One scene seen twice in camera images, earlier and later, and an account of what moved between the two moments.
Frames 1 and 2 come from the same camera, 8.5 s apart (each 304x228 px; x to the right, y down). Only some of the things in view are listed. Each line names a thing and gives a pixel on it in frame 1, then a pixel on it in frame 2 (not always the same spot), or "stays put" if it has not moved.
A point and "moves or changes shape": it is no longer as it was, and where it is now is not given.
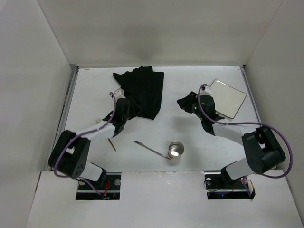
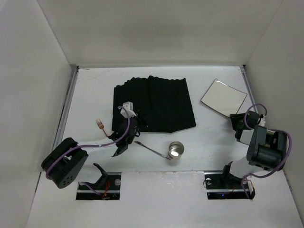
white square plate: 228,99 stays put
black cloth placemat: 145,86 moves or changes shape
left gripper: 132,107 → 138,119
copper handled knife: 152,150 stays put
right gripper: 188,104 → 237,119
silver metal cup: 175,149 stays put
